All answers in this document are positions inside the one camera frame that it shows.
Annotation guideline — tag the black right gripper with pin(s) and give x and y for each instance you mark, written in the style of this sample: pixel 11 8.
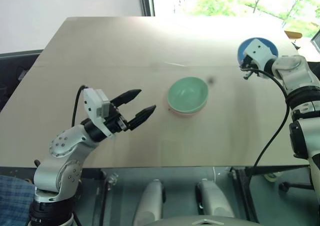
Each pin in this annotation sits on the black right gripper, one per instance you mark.
pixel 250 63

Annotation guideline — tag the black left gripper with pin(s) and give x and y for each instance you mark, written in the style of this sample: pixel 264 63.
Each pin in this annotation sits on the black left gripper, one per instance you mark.
pixel 115 123

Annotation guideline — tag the blue bowl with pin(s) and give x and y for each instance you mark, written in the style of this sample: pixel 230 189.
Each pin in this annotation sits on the blue bowl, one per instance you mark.
pixel 271 45

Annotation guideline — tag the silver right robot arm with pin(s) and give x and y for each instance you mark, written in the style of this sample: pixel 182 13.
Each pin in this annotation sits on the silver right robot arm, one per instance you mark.
pixel 297 85

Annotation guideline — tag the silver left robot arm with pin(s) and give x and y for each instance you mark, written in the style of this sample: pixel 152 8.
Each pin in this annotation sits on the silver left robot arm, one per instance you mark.
pixel 62 145

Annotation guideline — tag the pink bowl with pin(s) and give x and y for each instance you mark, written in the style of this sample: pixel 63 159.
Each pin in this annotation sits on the pink bowl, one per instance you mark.
pixel 186 114

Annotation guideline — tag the green bowl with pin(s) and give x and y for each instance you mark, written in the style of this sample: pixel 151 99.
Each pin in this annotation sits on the green bowl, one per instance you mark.
pixel 187 93

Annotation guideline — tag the yellow box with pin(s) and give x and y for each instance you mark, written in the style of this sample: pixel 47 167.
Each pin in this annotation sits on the yellow box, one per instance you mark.
pixel 294 34

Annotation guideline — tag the dark monitor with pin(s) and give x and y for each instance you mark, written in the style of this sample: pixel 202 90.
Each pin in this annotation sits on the dark monitor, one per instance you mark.
pixel 316 41

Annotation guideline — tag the silver left robot leg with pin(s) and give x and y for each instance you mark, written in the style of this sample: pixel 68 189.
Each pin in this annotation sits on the silver left robot leg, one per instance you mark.
pixel 150 201

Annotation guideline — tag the silver robot leg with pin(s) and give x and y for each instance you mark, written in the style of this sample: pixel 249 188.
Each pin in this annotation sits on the silver robot leg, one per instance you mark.
pixel 215 198
pixel 150 201

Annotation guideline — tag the white tape roll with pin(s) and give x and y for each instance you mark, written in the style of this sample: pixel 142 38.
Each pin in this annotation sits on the white tape roll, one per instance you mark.
pixel 272 177

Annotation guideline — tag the silver right robot leg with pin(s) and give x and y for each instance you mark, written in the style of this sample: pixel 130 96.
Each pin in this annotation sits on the silver right robot leg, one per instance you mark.
pixel 215 198

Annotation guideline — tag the black equipment beside table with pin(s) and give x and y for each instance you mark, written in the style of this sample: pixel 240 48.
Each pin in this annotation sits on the black equipment beside table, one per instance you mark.
pixel 15 73

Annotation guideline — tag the black chair base leg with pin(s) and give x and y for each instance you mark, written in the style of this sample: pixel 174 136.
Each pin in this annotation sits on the black chair base leg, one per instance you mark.
pixel 297 186

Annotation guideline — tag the grey robot torso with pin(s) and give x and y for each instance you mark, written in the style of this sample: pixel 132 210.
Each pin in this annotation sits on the grey robot torso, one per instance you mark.
pixel 200 222

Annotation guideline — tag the blue plaid cloth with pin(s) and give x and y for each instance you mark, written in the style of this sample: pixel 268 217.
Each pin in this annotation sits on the blue plaid cloth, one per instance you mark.
pixel 13 201

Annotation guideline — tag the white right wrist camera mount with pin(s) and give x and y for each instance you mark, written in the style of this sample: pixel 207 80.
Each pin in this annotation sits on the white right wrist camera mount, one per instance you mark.
pixel 258 51

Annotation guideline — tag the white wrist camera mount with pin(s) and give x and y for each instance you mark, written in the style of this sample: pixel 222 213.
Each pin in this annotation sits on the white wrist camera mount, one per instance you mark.
pixel 92 105
pixel 258 51

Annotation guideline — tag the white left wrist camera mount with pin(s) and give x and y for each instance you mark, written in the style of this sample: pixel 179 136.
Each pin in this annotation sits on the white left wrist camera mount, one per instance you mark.
pixel 92 105

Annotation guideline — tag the metal bracket under table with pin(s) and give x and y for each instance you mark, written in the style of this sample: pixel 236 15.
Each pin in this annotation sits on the metal bracket under table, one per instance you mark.
pixel 112 179

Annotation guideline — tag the dark window frame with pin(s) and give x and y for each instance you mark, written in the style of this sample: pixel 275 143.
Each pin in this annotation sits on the dark window frame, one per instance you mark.
pixel 147 0

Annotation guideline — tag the black table frame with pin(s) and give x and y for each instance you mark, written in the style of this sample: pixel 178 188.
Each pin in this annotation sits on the black table frame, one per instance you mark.
pixel 246 186

